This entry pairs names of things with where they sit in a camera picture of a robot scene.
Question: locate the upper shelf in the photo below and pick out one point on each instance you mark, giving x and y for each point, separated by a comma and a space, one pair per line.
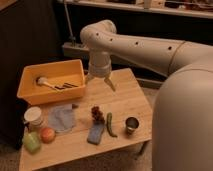
140, 8

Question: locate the metal pole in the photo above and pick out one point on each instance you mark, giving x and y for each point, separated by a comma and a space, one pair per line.
71, 37

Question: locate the wooden table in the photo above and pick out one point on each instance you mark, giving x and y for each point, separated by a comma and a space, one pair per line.
127, 101

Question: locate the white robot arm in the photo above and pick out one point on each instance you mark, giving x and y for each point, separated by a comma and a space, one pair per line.
182, 125

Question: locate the blue sponge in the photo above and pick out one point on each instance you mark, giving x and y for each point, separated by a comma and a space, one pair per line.
95, 134

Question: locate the grey-blue cloth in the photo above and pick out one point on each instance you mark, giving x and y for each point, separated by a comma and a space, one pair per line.
61, 118

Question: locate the purple grapes bunch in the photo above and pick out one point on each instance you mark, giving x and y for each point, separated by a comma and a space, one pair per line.
97, 115

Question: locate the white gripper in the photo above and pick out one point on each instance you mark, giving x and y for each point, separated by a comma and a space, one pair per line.
100, 66

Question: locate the metal cup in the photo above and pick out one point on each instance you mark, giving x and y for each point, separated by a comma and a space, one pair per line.
131, 124

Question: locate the white cup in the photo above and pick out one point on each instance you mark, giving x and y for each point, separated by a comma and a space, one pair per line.
33, 118

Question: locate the yellow plastic bin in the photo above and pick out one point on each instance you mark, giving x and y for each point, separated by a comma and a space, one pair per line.
58, 73

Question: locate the green pear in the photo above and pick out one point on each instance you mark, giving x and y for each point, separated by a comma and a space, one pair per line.
31, 142

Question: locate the green pepper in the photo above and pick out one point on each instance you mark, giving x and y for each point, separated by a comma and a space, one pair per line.
109, 125

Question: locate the red apple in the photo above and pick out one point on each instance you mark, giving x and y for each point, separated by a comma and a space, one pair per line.
47, 135

